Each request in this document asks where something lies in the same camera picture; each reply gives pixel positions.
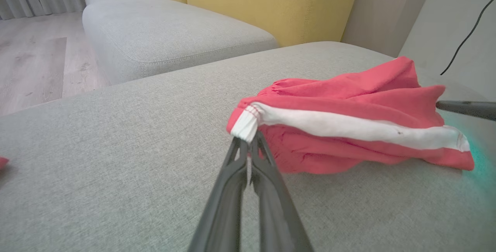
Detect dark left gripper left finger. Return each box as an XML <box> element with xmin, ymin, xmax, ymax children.
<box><xmin>188</xmin><ymin>138</ymin><xmax>248</xmax><ymax>252</ymax></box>

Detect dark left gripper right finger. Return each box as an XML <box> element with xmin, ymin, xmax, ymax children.
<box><xmin>251</xmin><ymin>132</ymin><xmax>314</xmax><ymax>252</ymax></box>

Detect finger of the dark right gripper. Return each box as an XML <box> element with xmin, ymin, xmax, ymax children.
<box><xmin>436</xmin><ymin>101</ymin><xmax>496</xmax><ymax>122</ymax></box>

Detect red shorts with white stripe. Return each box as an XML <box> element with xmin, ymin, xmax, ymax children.
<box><xmin>226</xmin><ymin>56</ymin><xmax>475</xmax><ymax>175</ymax></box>

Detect large grey sofa seat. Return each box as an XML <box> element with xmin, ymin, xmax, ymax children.
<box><xmin>0</xmin><ymin>41</ymin><xmax>496</xmax><ymax>252</ymax></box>

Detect thin black cable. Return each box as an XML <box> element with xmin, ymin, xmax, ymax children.
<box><xmin>440</xmin><ymin>0</ymin><xmax>496</xmax><ymax>76</ymax></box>

